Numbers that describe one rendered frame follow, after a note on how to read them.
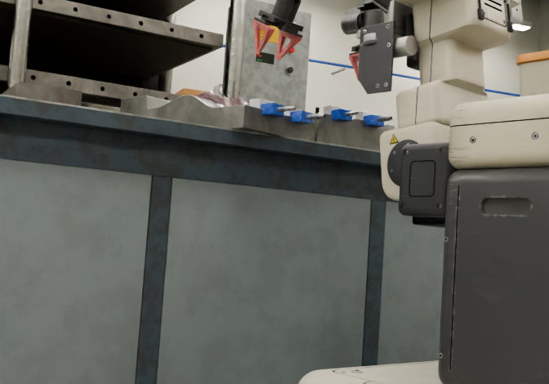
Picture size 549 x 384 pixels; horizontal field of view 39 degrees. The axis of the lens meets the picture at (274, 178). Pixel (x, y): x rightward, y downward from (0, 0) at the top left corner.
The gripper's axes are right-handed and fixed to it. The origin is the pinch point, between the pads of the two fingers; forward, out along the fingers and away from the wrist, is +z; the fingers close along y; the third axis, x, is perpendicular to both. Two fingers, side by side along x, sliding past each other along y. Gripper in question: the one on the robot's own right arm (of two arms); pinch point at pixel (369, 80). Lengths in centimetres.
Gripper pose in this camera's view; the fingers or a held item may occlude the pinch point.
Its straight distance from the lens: 220.4
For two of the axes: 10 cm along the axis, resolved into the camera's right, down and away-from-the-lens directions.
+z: -0.8, 9.9, -0.8
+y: -8.6, -1.0, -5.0
